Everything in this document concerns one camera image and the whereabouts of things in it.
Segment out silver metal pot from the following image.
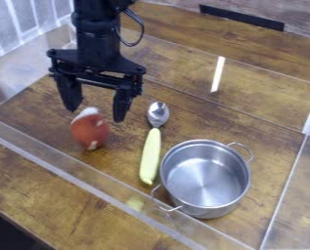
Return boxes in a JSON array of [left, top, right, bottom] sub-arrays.
[[150, 140, 253, 219]]

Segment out yellow handled metal spoon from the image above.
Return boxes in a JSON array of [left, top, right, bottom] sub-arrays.
[[138, 102, 170, 185]]

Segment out black strip on table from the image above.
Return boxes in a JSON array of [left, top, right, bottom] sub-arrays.
[[198, 4, 284, 31]]

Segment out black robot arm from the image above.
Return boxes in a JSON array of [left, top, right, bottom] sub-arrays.
[[47, 0, 145, 122]]

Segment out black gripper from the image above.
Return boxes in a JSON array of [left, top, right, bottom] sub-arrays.
[[47, 49, 145, 123]]

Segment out white and brown toy mushroom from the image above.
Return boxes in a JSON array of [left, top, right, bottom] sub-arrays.
[[71, 107, 108, 150]]

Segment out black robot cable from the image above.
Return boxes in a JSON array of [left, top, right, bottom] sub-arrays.
[[114, 7, 146, 48]]

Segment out clear acrylic barrier wall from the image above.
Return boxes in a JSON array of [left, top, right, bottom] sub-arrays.
[[0, 122, 253, 250]]

